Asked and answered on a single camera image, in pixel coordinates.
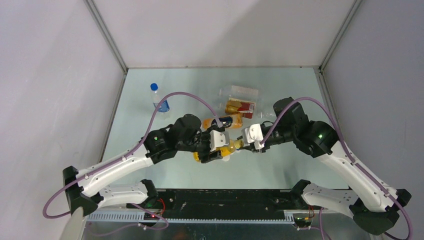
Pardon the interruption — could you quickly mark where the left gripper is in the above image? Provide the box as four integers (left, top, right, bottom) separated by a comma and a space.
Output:
177, 124, 223, 163

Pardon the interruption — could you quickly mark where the yellow cap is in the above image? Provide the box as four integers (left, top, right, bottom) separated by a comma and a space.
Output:
234, 139, 244, 149

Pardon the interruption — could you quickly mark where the yellow label bottle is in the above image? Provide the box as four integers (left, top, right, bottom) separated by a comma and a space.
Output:
193, 139, 240, 163

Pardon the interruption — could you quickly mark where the crushed blue label bottle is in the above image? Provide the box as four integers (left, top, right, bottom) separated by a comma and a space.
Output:
150, 88, 170, 113

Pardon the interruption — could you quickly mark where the solid blue cap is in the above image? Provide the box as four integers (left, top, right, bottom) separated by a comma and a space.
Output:
150, 83, 159, 92

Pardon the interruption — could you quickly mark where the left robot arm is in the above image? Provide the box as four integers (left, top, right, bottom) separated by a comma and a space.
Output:
62, 114, 244, 216

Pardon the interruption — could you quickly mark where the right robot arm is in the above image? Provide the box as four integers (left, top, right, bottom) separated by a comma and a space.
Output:
241, 97, 413, 239

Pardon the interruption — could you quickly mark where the orange navy label bottle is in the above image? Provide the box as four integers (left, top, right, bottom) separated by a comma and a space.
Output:
202, 114, 243, 130

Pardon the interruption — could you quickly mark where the clear bottle upper right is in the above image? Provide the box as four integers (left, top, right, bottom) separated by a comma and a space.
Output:
256, 111, 276, 120

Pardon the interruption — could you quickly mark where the clear bottle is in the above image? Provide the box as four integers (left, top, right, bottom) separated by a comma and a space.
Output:
218, 85, 260, 101
256, 111, 276, 120

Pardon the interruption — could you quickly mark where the red gold label bottle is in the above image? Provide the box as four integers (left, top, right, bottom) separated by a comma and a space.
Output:
218, 97, 256, 119

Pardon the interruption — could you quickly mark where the clear bottle far back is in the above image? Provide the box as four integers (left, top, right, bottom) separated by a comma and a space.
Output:
218, 85, 260, 101

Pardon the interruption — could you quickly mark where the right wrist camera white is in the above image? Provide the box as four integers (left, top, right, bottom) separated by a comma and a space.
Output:
241, 123, 265, 150

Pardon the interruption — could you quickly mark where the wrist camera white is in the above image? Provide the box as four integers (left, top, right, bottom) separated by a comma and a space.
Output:
241, 123, 265, 150
209, 130, 230, 152

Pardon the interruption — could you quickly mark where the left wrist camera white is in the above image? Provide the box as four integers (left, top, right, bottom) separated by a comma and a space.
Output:
209, 130, 230, 152

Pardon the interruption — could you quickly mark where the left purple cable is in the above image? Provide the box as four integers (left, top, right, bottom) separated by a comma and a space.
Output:
42, 92, 223, 220

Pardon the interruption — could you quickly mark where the grey slotted cable duct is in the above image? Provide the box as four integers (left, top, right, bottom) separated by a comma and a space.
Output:
89, 211, 296, 224

